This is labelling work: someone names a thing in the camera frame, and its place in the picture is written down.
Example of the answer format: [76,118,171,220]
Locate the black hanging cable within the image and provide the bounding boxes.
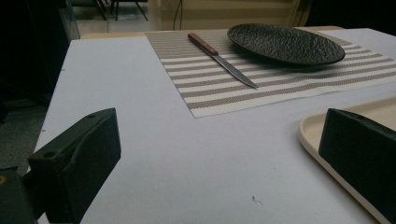
[172,0,184,31]

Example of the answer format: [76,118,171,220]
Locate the beige plastic tray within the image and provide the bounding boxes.
[297,96,396,224]

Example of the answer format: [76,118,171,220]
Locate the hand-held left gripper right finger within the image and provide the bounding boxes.
[318,107,396,224]

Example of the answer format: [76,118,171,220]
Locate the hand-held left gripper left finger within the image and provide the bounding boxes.
[27,107,122,224]

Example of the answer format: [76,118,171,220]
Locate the wooden-handled table knife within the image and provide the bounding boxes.
[187,32,260,90]

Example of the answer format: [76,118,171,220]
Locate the black metal stand legs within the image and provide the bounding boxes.
[92,0,149,22]

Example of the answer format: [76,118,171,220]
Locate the black textured plate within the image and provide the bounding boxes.
[226,22,347,66]

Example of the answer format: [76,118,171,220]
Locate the striped woven placemat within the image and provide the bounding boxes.
[144,28,396,119]

